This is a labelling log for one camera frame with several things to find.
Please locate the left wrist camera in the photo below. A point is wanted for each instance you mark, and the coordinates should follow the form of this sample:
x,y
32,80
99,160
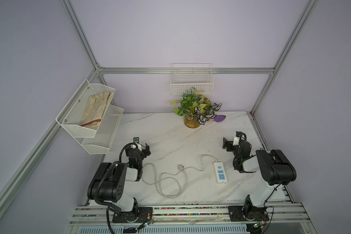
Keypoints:
x,y
137,142

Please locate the white wire wall basket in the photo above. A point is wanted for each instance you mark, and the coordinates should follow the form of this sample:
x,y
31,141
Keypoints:
x,y
185,76

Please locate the white power strip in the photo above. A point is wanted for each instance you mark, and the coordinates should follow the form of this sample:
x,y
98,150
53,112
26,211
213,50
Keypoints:
x,y
220,173

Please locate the white two-tier mesh shelf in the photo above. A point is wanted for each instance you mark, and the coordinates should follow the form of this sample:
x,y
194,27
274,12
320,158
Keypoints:
x,y
93,141

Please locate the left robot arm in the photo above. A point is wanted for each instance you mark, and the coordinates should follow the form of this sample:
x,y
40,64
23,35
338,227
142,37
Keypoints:
x,y
107,185

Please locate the aluminium frame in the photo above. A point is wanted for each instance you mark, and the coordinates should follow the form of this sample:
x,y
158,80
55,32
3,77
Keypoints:
x,y
24,172

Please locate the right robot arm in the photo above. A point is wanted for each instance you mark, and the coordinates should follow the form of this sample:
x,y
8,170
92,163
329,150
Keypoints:
x,y
275,169

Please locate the cream work glove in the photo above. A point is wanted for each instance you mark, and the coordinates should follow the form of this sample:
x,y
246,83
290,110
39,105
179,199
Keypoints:
x,y
95,109

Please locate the artificial plant in amber vase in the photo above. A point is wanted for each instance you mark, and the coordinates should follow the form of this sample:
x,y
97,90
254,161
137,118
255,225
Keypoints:
x,y
195,108

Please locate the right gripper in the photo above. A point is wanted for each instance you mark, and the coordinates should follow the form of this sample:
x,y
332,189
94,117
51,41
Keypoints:
x,y
229,144

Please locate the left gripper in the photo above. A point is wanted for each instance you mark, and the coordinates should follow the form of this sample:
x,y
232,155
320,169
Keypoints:
x,y
145,151

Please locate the purple pink spatula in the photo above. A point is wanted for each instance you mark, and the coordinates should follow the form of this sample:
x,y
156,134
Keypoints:
x,y
218,118

